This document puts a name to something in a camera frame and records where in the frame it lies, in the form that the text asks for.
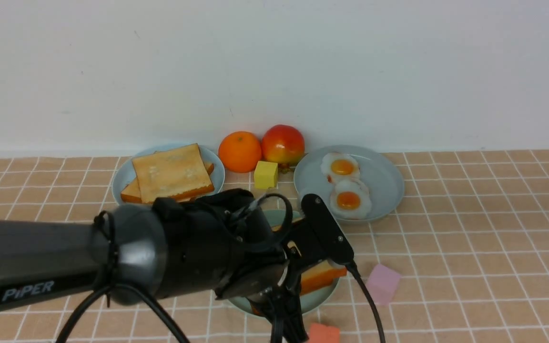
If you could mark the orange fruit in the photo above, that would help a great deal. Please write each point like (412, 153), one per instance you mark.
(240, 152)

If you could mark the fried egg toy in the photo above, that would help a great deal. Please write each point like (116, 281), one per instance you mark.
(350, 199)
(337, 166)

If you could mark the pink foam cube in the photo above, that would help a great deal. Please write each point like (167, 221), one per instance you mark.
(382, 284)

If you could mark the orange foam cube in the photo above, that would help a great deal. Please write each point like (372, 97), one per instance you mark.
(319, 333)

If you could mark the blue egg plate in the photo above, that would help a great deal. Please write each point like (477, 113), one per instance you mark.
(382, 178)

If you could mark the left robot arm Piper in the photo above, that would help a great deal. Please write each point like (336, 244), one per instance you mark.
(231, 243)

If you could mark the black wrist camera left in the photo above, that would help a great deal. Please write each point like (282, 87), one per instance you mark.
(332, 241)

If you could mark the fried egg toy front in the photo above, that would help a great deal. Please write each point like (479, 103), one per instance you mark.
(350, 199)

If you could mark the fried egg toy back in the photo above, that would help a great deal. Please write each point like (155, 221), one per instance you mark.
(337, 166)

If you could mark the blue toast plate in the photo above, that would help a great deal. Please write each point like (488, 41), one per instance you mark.
(125, 172)

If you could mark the green center plate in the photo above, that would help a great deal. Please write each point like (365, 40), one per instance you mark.
(318, 284)

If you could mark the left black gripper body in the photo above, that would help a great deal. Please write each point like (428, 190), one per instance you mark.
(303, 243)

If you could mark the yellow foam cube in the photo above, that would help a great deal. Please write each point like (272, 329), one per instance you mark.
(265, 175)

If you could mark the red yellow apple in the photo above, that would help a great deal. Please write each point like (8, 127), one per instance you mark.
(283, 144)

